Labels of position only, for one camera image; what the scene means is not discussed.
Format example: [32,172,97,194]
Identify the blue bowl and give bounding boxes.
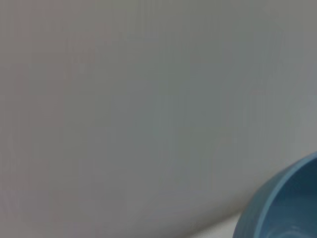
[232,151,317,238]

